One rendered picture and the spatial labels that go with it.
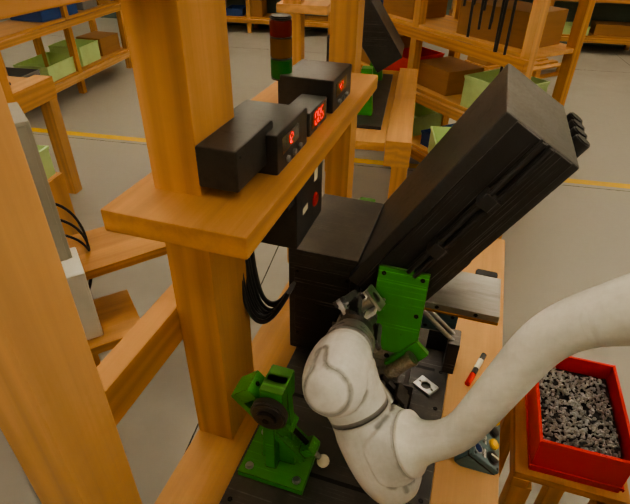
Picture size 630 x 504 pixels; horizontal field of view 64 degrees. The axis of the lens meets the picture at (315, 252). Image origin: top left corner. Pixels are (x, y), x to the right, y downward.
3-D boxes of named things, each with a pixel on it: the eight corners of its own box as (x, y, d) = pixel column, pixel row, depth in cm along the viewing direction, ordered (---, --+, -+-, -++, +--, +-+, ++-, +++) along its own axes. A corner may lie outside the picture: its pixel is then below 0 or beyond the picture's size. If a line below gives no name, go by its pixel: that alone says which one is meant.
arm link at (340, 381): (306, 335, 88) (336, 400, 89) (279, 375, 73) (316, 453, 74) (362, 315, 84) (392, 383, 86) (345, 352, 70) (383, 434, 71)
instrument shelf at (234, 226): (377, 88, 145) (378, 74, 142) (247, 261, 74) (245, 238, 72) (295, 79, 151) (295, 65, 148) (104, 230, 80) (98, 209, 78)
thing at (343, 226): (375, 295, 162) (385, 203, 142) (351, 362, 138) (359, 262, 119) (321, 283, 166) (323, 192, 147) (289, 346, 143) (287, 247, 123)
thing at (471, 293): (498, 287, 134) (501, 278, 132) (496, 327, 122) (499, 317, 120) (357, 259, 144) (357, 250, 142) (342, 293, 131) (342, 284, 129)
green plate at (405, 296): (418, 341, 124) (433, 263, 117) (414, 358, 117) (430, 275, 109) (372, 330, 127) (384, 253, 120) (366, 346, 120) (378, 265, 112)
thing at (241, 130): (274, 156, 90) (273, 119, 86) (239, 194, 79) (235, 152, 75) (239, 151, 92) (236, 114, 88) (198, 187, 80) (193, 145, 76)
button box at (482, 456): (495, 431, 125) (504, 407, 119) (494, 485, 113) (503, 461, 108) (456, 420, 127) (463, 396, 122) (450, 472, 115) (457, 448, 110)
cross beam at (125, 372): (325, 153, 183) (326, 130, 178) (90, 460, 82) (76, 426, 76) (312, 151, 185) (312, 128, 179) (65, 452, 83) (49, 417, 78)
